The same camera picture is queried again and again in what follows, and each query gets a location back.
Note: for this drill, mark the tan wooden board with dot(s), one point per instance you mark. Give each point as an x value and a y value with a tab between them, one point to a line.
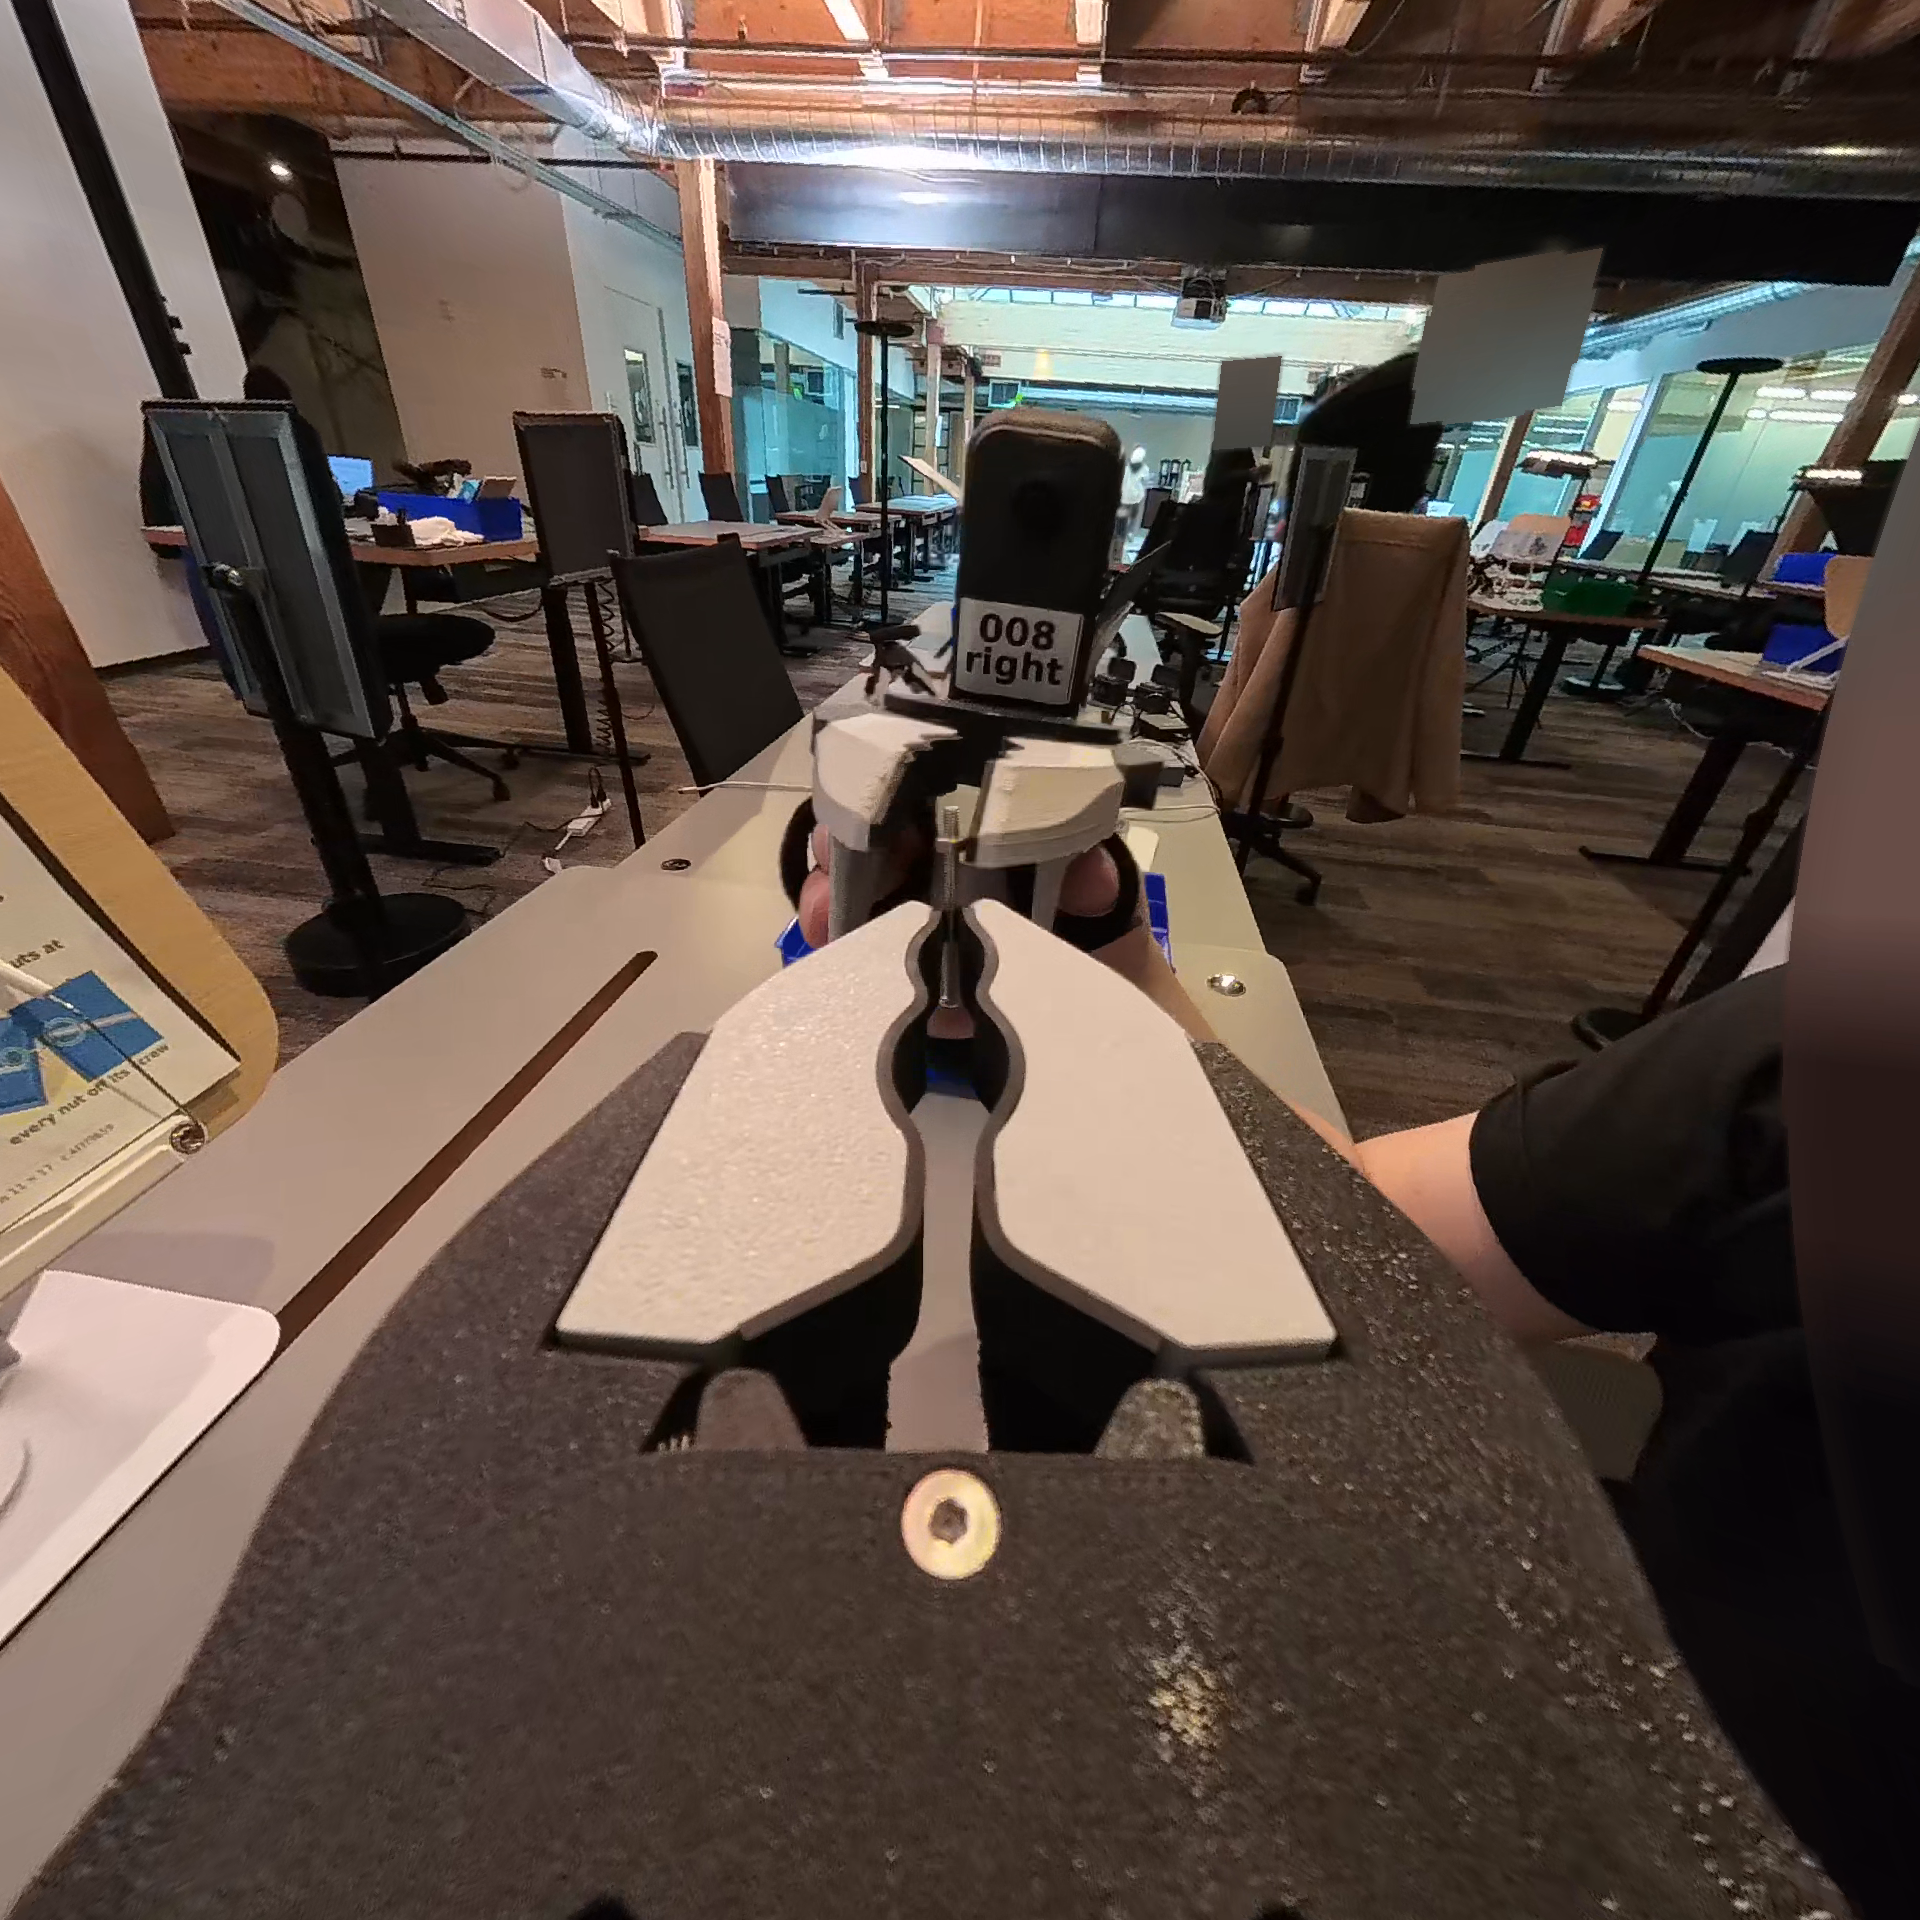
195	929

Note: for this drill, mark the person's right hand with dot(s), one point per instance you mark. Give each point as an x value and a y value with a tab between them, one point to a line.
1155	982

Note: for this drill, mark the silver ventilation duct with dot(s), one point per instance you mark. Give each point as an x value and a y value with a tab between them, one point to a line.
1050	125

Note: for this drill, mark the small blue bin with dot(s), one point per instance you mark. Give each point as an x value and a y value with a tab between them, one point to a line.
1801	643
452	513

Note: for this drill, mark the instruction sheet in clear holder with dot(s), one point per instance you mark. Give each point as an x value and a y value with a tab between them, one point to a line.
91	1049

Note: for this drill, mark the ceiling projector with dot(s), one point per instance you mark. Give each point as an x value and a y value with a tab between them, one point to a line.
1202	299

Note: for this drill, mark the green bin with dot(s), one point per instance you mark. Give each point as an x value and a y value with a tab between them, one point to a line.
1593	597

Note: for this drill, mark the blue plastic divided bin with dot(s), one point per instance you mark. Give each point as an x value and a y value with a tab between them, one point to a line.
1152	899

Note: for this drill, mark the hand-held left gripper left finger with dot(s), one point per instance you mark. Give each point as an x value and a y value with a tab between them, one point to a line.
751	1153

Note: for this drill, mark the black tablet on stand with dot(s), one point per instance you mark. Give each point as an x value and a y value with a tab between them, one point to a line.
1138	576

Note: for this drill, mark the white cloth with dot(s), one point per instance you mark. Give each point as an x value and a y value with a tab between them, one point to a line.
446	528

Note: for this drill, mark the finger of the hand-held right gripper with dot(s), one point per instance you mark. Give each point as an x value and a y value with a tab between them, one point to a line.
1050	808
862	772

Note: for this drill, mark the white power strip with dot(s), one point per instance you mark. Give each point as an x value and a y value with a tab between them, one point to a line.
577	820

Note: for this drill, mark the black office chair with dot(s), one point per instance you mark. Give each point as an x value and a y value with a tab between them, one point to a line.
434	640

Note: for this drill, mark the beige jacket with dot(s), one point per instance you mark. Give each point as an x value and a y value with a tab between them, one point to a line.
1380	674

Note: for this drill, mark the long metal screw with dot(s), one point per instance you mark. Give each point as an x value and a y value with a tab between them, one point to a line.
949	899

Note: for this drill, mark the wooden pillar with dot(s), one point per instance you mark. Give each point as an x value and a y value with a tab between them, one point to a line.
59	674
707	299

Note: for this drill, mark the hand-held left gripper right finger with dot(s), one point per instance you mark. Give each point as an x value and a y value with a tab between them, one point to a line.
1139	1183

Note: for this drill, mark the marker board on black stand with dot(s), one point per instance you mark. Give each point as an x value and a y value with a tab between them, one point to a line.
1614	1027

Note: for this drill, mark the person's black shirt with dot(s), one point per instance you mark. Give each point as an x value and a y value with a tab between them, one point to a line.
1649	1171

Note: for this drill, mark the black floor lamp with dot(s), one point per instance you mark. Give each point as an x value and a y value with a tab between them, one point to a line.
880	324
1739	363

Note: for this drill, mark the black panel on stand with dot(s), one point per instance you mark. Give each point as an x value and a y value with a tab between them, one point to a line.
577	496

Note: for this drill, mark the grey panel on stand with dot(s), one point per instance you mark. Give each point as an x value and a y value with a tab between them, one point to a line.
1317	523

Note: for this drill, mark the wooden table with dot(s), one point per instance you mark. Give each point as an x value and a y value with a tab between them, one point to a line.
509	547
1560	618
1725	670

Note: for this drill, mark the blue-grey panel on stand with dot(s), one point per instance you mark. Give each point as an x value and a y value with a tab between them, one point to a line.
270	569

